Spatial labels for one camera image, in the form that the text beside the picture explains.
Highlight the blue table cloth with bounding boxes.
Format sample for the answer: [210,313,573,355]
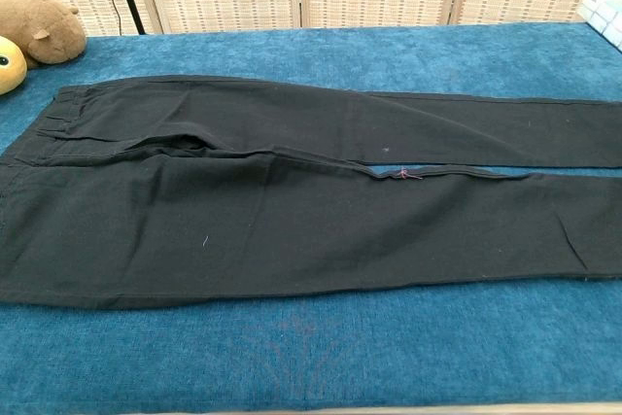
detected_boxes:
[0,21,622,411]

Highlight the yellow plush toy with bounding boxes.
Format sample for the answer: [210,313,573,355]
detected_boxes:
[0,35,28,96]

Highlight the tissue pack bundle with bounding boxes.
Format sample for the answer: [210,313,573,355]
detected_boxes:
[576,0,622,52]

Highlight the brown capybara plush toy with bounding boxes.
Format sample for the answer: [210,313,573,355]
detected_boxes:
[0,0,87,70]

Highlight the black trousers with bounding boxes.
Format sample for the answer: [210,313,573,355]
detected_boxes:
[0,74,622,310]

